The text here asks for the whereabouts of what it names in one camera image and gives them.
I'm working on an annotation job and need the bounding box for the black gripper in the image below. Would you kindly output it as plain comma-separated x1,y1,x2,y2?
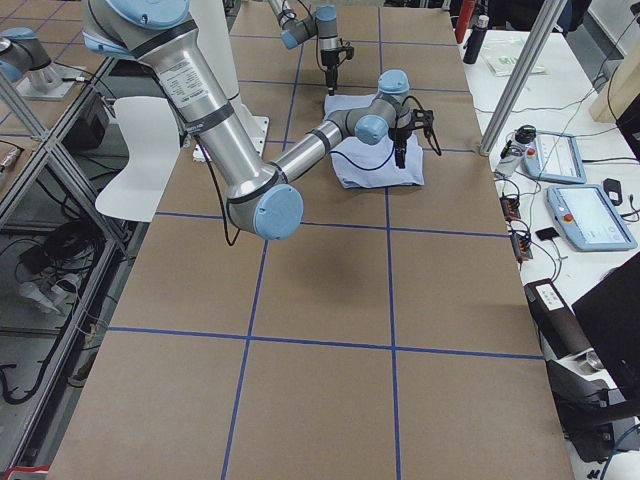
320,49,340,95
390,127,411,169

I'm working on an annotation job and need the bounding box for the blue striped button shirt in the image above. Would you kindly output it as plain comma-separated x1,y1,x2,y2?
322,92,426,190

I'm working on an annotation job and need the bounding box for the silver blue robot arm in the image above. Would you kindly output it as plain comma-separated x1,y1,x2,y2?
268,1,353,96
83,1,410,240

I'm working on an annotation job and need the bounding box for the black thermos bottle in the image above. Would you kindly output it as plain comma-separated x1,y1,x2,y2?
462,15,490,65

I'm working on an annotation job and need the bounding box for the red cylinder bottle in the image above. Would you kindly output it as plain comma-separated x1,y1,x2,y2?
454,0,476,44

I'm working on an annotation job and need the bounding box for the upper blue teach pendant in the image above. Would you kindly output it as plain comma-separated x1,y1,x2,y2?
522,131,587,184

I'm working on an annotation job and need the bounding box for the blue teach pendant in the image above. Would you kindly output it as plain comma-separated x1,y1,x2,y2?
522,131,587,184
546,184,638,252

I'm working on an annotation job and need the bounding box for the brown table cover mat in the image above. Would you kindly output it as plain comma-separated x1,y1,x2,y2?
49,7,573,479

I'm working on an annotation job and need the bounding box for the white plastic chair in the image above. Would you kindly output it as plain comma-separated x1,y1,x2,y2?
95,96,181,222

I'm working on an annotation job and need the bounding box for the lower blue teach pendant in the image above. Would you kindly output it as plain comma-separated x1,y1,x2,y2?
546,184,638,252

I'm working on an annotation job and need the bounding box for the black monitor on desk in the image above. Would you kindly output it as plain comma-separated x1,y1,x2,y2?
573,255,639,399

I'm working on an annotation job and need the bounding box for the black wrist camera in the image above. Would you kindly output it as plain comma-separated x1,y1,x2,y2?
337,42,355,62
407,108,434,139

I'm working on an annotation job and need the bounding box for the grey aluminium frame post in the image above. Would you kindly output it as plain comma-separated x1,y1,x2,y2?
478,0,568,157

